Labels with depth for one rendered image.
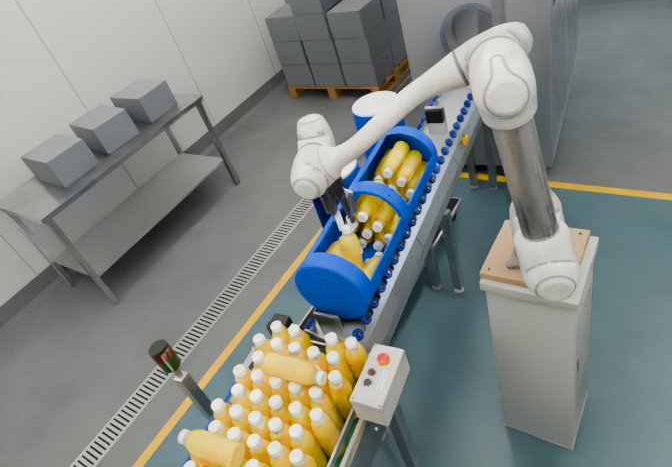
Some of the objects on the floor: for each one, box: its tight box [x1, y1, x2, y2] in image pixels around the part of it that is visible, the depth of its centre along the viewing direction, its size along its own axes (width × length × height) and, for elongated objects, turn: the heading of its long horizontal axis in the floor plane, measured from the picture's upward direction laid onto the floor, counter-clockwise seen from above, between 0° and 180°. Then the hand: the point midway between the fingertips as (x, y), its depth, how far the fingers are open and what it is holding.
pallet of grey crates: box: [265, 0, 410, 99], centre depth 542 cm, size 120×80×119 cm
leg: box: [466, 145, 478, 190], centre depth 355 cm, size 6×6×63 cm
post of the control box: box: [389, 403, 422, 467], centre depth 184 cm, size 4×4×100 cm
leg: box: [441, 209, 464, 294], centre depth 286 cm, size 6×6×63 cm
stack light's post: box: [174, 370, 214, 421], centre depth 202 cm, size 4×4×110 cm
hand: (345, 222), depth 174 cm, fingers closed on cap, 4 cm apart
